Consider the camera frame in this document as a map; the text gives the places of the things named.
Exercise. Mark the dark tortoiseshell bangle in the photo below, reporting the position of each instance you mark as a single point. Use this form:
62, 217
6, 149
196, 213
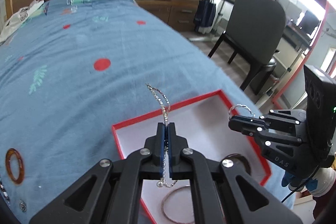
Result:
240, 160

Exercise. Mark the dark beaded brooch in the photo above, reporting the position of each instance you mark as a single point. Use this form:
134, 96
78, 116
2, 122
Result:
4, 192

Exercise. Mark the thin silver bangle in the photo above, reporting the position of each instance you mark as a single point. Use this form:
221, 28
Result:
177, 206

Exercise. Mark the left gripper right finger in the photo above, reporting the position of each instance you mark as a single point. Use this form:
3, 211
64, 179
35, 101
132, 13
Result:
222, 192

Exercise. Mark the dark blue hanging bag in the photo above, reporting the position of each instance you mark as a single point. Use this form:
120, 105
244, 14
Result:
204, 17

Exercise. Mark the blue patterned bedspread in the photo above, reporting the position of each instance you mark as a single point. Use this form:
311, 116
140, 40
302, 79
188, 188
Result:
81, 66

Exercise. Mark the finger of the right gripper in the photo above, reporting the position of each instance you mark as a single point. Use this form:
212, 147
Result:
258, 129
275, 119

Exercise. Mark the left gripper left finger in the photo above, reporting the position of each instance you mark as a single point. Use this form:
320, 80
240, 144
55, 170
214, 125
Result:
110, 191

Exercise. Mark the amber orange bangle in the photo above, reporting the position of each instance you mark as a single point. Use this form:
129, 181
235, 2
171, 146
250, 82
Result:
15, 166

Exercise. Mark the grey green chair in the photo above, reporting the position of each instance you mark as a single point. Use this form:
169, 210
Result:
252, 35

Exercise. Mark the red shallow box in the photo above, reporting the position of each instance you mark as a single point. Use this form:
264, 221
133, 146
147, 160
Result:
203, 121

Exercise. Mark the small silver pendant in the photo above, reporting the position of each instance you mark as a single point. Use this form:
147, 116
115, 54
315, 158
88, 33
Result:
22, 206

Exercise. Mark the blue gloved right hand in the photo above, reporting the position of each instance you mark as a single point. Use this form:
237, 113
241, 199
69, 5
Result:
318, 184

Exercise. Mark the white cloth on bed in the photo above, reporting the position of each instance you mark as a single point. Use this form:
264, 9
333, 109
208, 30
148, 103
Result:
20, 17

